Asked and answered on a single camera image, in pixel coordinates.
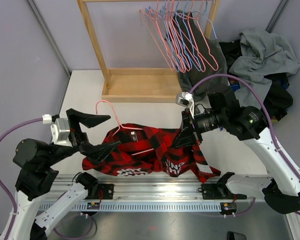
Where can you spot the white slotted cable duct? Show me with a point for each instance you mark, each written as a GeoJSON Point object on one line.
{"type": "Point", "coordinates": [109, 206]}

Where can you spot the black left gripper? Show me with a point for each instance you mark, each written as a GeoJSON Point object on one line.
{"type": "Point", "coordinates": [79, 139]}

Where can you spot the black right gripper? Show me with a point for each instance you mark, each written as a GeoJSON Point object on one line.
{"type": "Point", "coordinates": [189, 135]}

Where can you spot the red black plaid shirt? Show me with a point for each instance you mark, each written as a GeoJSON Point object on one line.
{"type": "Point", "coordinates": [172, 161]}

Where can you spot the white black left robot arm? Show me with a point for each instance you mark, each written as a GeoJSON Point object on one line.
{"type": "Point", "coordinates": [36, 177]}

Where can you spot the aluminium rail frame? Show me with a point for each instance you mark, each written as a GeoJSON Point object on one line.
{"type": "Point", "coordinates": [157, 187]}

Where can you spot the pink wire hanger of plaid shirt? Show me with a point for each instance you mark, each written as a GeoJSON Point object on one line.
{"type": "Point", "coordinates": [120, 126]}

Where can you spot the blue checked shirt in basket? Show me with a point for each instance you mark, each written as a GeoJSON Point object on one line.
{"type": "Point", "coordinates": [233, 83]}

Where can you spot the wooden clothes rack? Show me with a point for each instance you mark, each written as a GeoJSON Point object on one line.
{"type": "Point", "coordinates": [131, 84]}

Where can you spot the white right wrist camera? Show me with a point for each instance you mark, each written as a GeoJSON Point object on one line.
{"type": "Point", "coordinates": [186, 100]}

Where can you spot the dark green t-shirt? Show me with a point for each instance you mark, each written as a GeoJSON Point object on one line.
{"type": "Point", "coordinates": [204, 57]}

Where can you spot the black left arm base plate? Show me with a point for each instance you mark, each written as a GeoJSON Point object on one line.
{"type": "Point", "coordinates": [105, 191]}

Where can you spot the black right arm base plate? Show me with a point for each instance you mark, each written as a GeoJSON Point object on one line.
{"type": "Point", "coordinates": [214, 191]}

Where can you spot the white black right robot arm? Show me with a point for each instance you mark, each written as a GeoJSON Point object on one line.
{"type": "Point", "coordinates": [281, 188]}

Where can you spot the pink and blue wire hangers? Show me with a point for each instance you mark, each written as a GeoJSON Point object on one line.
{"type": "Point", "coordinates": [159, 21]}

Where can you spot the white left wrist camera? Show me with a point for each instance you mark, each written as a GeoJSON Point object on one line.
{"type": "Point", "coordinates": [60, 129]}

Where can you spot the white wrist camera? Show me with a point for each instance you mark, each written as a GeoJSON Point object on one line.
{"type": "Point", "coordinates": [186, 100]}
{"type": "Point", "coordinates": [60, 129]}

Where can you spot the black button shirt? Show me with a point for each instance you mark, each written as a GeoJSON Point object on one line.
{"type": "Point", "coordinates": [277, 100]}

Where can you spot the grey shirt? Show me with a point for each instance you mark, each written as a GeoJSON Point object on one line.
{"type": "Point", "coordinates": [263, 54]}

